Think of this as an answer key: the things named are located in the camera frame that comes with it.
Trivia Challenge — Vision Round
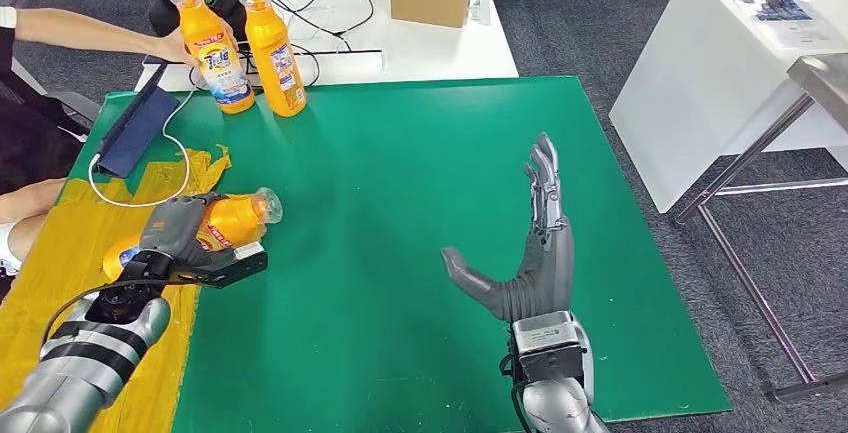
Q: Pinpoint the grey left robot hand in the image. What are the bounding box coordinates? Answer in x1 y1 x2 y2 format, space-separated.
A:
137 192 234 267

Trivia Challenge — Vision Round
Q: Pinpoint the person's left hand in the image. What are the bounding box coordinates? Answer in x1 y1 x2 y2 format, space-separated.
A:
148 19 240 68

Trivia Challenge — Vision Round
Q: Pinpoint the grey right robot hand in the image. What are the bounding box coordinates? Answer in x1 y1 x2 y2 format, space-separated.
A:
440 131 576 324

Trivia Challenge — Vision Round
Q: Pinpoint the orange detergent bottle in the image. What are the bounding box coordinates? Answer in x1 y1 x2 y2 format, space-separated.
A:
102 186 285 283
237 0 309 119
165 0 257 116

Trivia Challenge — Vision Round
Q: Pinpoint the tablet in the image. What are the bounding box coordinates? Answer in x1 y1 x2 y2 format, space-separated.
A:
95 62 182 180

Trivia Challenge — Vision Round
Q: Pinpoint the person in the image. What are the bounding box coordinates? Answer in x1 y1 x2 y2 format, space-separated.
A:
0 5 91 299

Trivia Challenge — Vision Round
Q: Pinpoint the green table mat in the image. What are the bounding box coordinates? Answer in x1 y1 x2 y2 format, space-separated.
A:
66 75 733 433

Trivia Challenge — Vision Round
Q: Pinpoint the white side table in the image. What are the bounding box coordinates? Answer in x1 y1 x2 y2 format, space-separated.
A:
608 0 848 215

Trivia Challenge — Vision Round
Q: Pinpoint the printed paper sheet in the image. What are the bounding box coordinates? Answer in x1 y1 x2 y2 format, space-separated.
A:
728 0 848 52

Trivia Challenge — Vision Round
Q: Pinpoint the white charging cable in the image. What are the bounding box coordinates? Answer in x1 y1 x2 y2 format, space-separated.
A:
87 88 197 210

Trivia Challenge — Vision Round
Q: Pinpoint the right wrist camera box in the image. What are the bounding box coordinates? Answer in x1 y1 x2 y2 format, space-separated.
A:
511 310 590 384

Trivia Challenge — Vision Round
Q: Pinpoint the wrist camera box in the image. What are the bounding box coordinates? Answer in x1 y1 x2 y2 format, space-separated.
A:
233 241 268 262
511 310 590 384

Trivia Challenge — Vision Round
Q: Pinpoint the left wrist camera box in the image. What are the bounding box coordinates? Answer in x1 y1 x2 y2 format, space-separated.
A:
233 241 268 262

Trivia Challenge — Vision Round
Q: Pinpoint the steel frame table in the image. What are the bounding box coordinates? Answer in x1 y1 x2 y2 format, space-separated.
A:
674 53 848 406

